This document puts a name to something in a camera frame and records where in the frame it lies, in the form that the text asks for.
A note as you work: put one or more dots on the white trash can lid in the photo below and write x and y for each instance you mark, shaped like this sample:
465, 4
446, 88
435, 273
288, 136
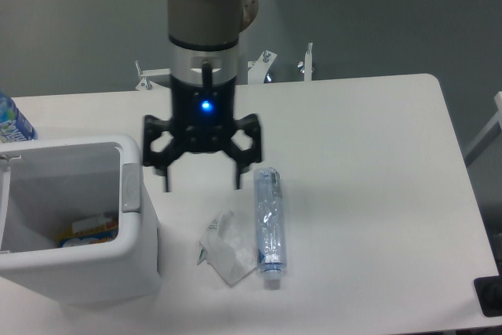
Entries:
7, 162

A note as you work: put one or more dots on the yellow carton inside trash can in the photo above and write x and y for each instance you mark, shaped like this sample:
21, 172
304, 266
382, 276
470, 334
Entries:
92, 230

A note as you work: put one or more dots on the black clamp at table edge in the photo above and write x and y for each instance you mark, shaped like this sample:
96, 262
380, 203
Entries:
488, 290

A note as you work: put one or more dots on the white plastic trash can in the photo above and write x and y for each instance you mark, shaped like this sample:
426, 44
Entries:
57, 183

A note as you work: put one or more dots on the grey trash can push button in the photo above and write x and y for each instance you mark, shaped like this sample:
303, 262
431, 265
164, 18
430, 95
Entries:
131, 183

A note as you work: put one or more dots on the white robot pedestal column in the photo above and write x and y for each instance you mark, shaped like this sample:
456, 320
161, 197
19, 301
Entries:
250, 9

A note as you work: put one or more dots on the white pedestal base frame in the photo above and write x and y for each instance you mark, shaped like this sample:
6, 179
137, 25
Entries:
258, 71

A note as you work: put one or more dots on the crushed clear plastic bottle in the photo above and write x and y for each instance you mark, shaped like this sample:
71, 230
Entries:
271, 250

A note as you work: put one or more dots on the white frame at right edge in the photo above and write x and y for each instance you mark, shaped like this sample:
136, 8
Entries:
488, 133

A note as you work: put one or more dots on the crumpled clear plastic wrapper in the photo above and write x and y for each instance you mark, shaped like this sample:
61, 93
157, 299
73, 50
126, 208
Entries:
229, 246

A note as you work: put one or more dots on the blue labelled water bottle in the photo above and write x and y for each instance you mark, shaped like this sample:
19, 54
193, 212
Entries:
14, 125

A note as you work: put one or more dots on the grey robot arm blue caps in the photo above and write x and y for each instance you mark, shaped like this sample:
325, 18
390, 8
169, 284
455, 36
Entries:
204, 36

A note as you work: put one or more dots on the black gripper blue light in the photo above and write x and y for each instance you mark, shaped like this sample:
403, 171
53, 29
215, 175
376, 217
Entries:
202, 122

